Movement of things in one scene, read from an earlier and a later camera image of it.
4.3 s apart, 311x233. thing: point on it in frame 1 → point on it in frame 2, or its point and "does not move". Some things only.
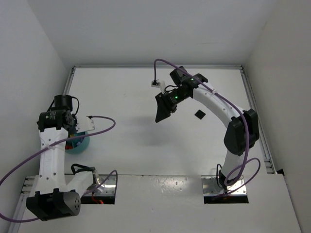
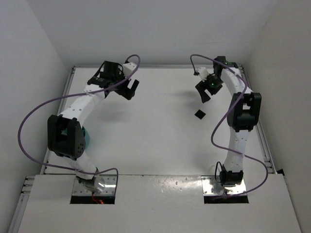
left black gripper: (73, 128) → (127, 88)
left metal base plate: (109, 188) does not move
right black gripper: (166, 104) → (202, 88)
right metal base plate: (209, 189) does not move
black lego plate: (199, 114) does not move
